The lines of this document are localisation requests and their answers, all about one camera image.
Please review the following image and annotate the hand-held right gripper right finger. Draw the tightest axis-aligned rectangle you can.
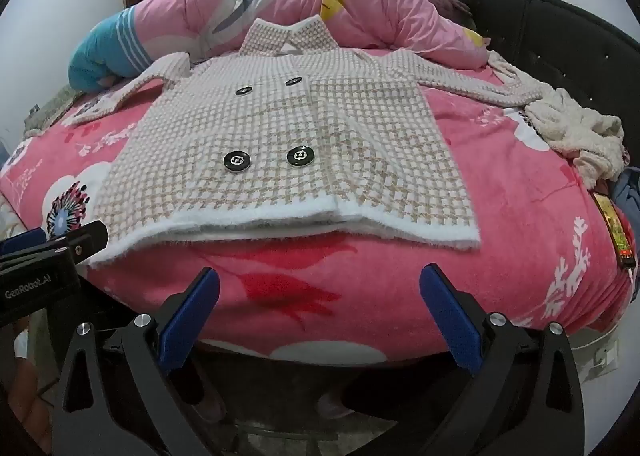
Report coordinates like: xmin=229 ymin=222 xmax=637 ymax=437
xmin=419 ymin=263 xmax=588 ymax=456

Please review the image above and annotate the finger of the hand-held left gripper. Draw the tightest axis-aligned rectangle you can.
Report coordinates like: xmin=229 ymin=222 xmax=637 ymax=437
xmin=47 ymin=221 xmax=110 ymax=265
xmin=0 ymin=227 xmax=52 ymax=263

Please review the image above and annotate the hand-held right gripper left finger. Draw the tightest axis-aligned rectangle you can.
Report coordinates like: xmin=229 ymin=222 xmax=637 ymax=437
xmin=52 ymin=266 xmax=221 ymax=456

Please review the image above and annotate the beige white checked knit coat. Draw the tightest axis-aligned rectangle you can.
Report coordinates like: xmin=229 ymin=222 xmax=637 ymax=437
xmin=62 ymin=16 xmax=556 ymax=269

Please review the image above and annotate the pink floral blanket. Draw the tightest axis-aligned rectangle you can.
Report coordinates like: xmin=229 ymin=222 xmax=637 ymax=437
xmin=0 ymin=48 xmax=636 ymax=367

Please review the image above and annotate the grey patterned cloth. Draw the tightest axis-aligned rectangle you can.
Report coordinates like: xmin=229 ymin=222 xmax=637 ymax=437
xmin=22 ymin=83 xmax=91 ymax=137

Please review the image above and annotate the colourful printed packet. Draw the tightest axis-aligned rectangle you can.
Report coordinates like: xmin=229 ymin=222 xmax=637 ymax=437
xmin=591 ymin=191 xmax=638 ymax=271

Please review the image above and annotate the blue-grey garment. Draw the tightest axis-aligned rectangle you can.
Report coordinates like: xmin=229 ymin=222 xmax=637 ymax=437
xmin=612 ymin=168 xmax=640 ymax=237

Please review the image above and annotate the cream fluffy garment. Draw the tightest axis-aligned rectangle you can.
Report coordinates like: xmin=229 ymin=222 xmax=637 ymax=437
xmin=522 ymin=86 xmax=628 ymax=191

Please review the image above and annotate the black padded headboard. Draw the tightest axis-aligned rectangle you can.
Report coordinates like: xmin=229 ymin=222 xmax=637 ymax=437
xmin=452 ymin=0 xmax=640 ymax=147

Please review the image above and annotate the pink and blue printed quilt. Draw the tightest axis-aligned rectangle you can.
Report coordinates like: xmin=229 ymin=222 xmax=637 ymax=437
xmin=67 ymin=0 xmax=493 ymax=94

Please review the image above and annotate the dark maroon cloth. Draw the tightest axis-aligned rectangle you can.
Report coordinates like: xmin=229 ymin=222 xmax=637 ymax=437
xmin=412 ymin=0 xmax=476 ymax=29

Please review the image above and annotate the white wall socket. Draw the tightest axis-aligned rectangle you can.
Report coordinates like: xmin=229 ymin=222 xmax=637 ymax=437
xmin=590 ymin=341 xmax=621 ymax=372

